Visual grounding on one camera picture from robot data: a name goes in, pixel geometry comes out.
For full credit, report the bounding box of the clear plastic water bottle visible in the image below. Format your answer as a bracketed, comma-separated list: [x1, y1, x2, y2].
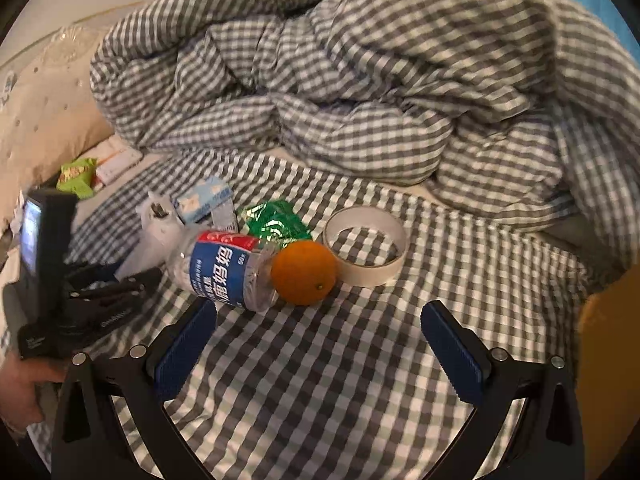
[166, 228, 280, 312]

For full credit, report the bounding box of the blue floral tissue pack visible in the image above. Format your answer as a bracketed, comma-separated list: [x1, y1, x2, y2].
[174, 177, 232, 224]

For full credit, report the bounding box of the orange fruit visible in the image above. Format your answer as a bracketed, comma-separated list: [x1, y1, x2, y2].
[270, 240, 337, 306]

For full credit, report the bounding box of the white tape roll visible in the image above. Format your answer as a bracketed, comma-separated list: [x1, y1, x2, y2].
[321, 206, 409, 288]

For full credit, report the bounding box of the left hand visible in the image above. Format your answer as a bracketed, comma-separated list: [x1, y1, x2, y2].
[1, 350, 68, 439]

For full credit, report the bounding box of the brown cardboard box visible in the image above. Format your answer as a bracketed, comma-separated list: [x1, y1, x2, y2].
[576, 266, 639, 479]

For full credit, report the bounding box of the green tissue packet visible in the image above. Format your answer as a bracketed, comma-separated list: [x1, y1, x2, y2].
[56, 158, 96, 200]

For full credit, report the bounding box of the white rectangular case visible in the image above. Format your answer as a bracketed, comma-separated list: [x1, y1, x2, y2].
[96, 148, 143, 185]

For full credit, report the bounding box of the beige pillow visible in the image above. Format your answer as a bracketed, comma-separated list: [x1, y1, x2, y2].
[0, 54, 115, 231]

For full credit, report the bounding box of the grey checked bed sheet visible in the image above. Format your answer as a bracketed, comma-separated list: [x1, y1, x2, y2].
[70, 150, 591, 479]

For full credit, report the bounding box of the green snack wrapper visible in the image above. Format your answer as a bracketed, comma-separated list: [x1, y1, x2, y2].
[240, 200, 312, 247]

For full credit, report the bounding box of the grey checked duvet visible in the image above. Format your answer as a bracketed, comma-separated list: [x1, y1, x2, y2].
[90, 0, 639, 266]

